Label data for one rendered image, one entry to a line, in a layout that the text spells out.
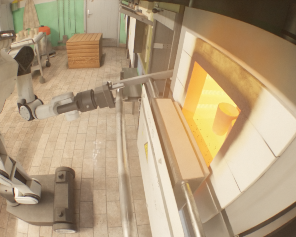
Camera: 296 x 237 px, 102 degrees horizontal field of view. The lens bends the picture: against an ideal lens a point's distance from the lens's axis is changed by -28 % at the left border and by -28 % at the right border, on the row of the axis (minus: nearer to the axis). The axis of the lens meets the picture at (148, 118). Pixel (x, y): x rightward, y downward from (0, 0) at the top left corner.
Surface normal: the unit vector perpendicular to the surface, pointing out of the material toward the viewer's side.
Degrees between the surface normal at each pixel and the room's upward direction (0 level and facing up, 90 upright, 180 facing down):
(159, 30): 90
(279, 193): 90
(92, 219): 0
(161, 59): 90
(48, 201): 0
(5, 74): 78
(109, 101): 90
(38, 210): 0
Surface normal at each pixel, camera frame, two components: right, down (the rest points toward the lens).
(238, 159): -0.98, 0.02
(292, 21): -0.88, 0.23
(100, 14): 0.15, 0.65
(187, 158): 0.11, -0.76
